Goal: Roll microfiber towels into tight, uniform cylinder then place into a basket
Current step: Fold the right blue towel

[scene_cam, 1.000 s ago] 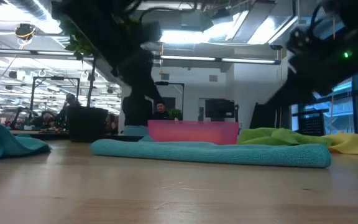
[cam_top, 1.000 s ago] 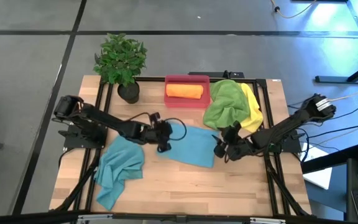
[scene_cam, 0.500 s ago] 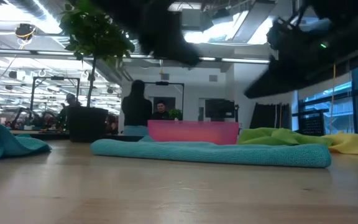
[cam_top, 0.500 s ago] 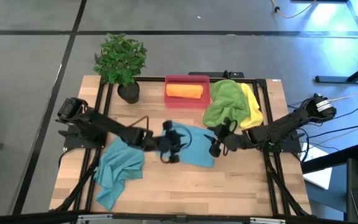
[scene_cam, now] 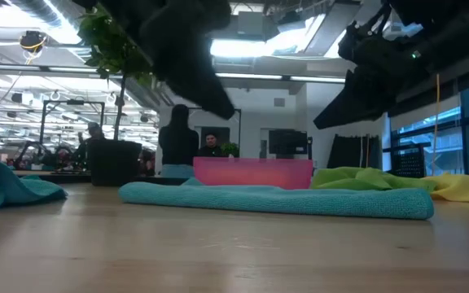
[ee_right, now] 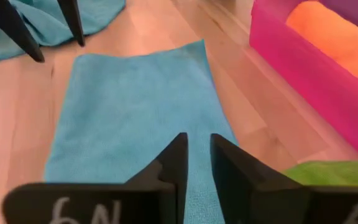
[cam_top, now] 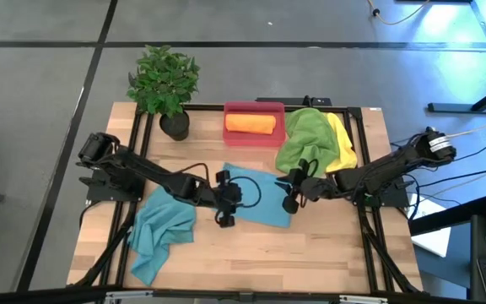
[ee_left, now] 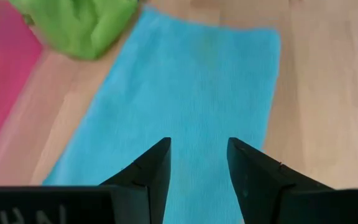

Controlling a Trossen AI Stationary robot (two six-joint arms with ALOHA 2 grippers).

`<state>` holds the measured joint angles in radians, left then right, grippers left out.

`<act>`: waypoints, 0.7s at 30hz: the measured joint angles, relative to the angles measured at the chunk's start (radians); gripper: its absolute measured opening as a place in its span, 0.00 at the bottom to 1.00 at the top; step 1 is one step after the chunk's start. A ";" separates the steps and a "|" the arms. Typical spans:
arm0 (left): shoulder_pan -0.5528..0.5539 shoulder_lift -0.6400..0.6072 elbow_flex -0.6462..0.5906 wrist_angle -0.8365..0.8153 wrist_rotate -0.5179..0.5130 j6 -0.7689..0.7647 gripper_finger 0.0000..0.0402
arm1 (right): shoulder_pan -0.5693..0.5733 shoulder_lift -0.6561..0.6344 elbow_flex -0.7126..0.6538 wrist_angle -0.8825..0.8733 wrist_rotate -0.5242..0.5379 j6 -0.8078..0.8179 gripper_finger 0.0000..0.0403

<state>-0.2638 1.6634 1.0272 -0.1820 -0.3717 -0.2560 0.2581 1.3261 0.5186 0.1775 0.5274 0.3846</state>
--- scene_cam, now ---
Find artificial green potted plant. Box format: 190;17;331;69
76;6;156;188

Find person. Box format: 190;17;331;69
158;103;200;179
197;132;225;159
73;121;107;168

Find green microfiber towel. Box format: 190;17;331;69
309;166;438;193

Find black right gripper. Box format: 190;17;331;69
313;5;432;131

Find ceiling cord reel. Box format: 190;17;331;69
18;30;48;55

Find black aluminium table frame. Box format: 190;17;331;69
14;169;197;186

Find black plastic crate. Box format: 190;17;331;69
383;142;427;179

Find teal microfiber towel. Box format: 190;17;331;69
0;155;68;214
118;177;436;221

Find pink translucent plastic basket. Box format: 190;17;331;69
192;157;314;191

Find yellow microfiber towel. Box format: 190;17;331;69
423;172;469;204

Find small background potted plant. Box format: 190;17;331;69
221;142;240;159

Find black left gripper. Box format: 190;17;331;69
99;0;236;120

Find black curtain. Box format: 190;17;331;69
326;133;383;170

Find black wall screen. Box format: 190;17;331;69
269;129;309;156

